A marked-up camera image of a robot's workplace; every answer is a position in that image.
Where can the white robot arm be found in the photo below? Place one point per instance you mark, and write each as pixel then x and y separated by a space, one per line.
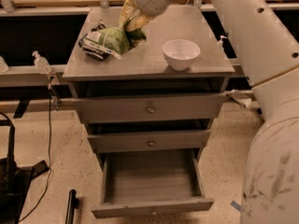
pixel 268 54

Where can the white bowl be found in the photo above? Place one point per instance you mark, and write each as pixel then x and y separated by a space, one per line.
pixel 180 54

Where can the black tube bottom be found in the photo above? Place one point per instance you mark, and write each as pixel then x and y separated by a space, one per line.
pixel 72 204

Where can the grey top drawer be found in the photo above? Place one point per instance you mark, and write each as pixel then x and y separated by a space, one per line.
pixel 149 108

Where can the blue black chip bag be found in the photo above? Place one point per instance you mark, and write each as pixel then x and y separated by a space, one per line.
pixel 95 53

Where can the folded cloth on rail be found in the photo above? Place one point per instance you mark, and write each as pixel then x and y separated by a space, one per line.
pixel 240 98

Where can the grey drawer cabinet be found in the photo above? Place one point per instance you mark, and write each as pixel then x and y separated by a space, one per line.
pixel 143 71

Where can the black stand left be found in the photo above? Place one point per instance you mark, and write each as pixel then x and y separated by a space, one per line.
pixel 14 181

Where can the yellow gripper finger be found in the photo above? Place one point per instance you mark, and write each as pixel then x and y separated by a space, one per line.
pixel 128 11
pixel 136 21

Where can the grey drawer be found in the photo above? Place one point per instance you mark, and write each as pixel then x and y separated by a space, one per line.
pixel 149 108
pixel 149 183
pixel 124 142

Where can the grey middle drawer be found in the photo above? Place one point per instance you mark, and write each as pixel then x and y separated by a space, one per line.
pixel 124 142

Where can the small sanitizer pump bottle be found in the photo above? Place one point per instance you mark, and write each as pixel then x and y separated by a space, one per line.
pixel 221 41

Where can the grey bottom drawer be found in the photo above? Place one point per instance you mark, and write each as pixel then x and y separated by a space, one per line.
pixel 149 183

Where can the left hand sanitizer bottle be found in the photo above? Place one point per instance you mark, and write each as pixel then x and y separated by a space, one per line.
pixel 41 63

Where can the green jalapeno chip bag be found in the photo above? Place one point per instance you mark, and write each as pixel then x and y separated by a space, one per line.
pixel 114 40

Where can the clear bottle far left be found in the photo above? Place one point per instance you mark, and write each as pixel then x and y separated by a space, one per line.
pixel 3 65

